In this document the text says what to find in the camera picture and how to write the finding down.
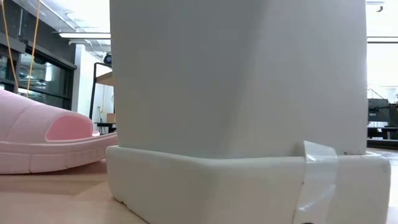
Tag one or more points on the pink slide sandal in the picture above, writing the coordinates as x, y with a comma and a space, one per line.
31, 149

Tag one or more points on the cardboard box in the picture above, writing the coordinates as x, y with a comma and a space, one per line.
111, 118

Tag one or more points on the dark background table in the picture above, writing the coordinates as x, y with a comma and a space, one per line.
104, 124

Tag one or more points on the dark round background object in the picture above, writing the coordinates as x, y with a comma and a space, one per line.
108, 59

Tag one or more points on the clear tape strip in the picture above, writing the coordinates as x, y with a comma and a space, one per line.
320, 174

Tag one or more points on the long ceiling light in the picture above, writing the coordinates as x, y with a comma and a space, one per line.
84, 35
382, 39

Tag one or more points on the dark green machine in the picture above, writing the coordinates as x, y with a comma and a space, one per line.
377, 112

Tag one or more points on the wooden shelf with black frame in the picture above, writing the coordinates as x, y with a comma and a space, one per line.
93, 93

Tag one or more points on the black aluminium table frame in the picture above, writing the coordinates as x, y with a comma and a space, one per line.
382, 143

